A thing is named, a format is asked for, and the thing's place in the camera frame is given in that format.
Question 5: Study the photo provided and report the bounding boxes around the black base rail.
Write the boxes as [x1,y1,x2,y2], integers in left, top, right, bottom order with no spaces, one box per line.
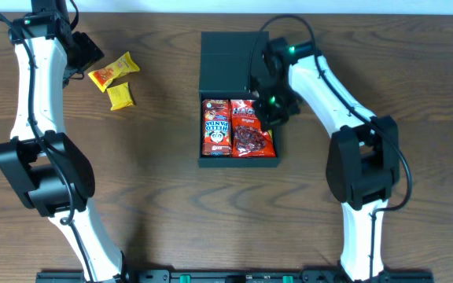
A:
[35,269,435,283]

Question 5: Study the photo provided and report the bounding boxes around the red Hello Panda box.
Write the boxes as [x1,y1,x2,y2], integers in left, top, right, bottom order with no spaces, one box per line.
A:
[201,99,232,156]

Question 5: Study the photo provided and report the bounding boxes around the small yellow snack packet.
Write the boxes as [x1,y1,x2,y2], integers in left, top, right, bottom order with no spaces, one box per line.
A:
[107,82,135,111]

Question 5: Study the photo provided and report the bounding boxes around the orange yellow candy wrapper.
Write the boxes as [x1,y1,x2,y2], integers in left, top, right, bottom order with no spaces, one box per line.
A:
[88,52,140,93]

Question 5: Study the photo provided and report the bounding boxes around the black gift box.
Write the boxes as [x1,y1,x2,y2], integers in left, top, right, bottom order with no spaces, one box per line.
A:
[198,31,282,168]

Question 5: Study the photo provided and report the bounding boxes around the red candy bag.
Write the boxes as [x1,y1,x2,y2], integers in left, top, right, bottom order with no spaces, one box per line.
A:
[230,100,276,158]

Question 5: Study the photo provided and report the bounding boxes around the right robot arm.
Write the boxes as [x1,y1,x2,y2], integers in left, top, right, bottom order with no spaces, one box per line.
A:
[252,38,400,282]

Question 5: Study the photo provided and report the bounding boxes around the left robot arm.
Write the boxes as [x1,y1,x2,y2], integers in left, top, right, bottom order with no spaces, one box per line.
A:
[0,5,131,282]

